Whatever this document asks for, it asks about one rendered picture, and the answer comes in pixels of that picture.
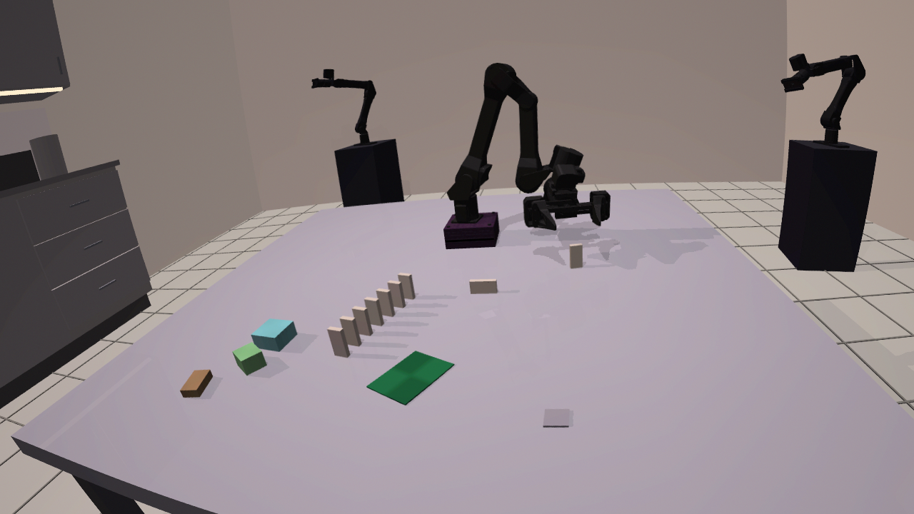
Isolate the teal block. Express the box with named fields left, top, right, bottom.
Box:
left=251, top=318, right=297, bottom=352

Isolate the green block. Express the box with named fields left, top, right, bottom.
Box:
left=232, top=342, right=267, bottom=376

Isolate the green flat mat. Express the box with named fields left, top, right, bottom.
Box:
left=366, top=351, right=454, bottom=405

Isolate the brown rectangular block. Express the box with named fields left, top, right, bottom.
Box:
left=180, top=369, right=213, bottom=398

